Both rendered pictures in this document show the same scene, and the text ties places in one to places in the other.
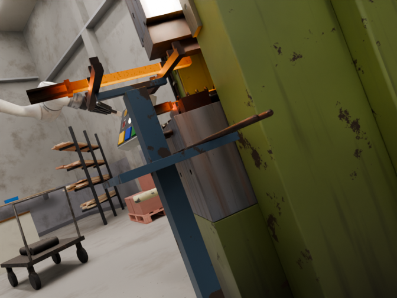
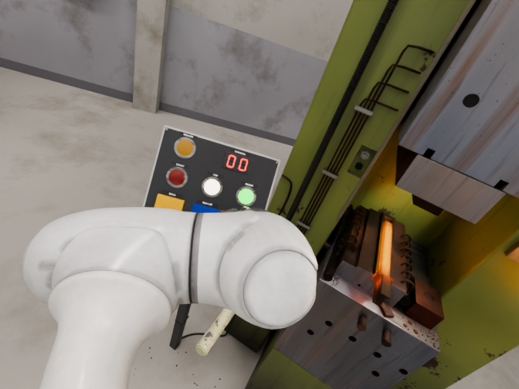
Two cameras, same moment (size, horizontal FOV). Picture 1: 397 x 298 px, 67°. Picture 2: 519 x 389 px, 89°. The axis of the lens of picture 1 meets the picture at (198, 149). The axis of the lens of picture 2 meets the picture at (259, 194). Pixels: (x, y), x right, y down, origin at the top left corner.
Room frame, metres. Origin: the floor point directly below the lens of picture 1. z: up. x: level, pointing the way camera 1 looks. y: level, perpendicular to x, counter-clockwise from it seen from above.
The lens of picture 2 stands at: (1.46, 0.80, 1.51)
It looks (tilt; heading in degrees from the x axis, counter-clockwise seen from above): 32 degrees down; 301
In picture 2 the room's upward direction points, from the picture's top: 21 degrees clockwise
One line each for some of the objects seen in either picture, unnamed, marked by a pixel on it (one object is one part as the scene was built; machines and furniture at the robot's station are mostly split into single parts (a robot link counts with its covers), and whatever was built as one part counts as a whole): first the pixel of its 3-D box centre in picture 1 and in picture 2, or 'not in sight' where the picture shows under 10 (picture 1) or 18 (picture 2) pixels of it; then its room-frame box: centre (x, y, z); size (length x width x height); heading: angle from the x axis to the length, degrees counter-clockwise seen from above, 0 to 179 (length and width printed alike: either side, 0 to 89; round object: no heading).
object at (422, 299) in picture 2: (194, 103); (422, 302); (1.26, -0.05, 0.95); 0.12 x 0.09 x 0.07; 105
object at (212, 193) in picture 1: (237, 149); (354, 292); (1.43, -0.17, 0.69); 0.56 x 0.38 x 0.45; 105
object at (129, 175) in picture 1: (160, 164); not in sight; (0.85, 0.12, 0.75); 0.40 x 0.30 x 0.02; 24
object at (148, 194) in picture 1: (170, 185); (235, 301); (1.73, 0.23, 0.62); 0.44 x 0.05 x 0.05; 105
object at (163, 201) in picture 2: (122, 138); (167, 209); (1.94, 0.44, 1.01); 0.07 x 0.05 x 0.07; 40
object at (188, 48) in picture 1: (201, 44); (427, 184); (1.46, -0.20, 1.24); 0.30 x 0.07 x 0.06; 105
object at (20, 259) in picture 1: (36, 238); not in sight; (3.53, 2.16, 0.46); 1.16 x 0.68 x 0.92; 45
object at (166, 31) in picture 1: (187, 33); (436, 164); (1.48, -0.15, 1.32); 0.42 x 0.20 x 0.10; 105
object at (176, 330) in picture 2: not in sight; (191, 282); (1.94, 0.27, 0.54); 0.04 x 0.04 x 1.08; 15
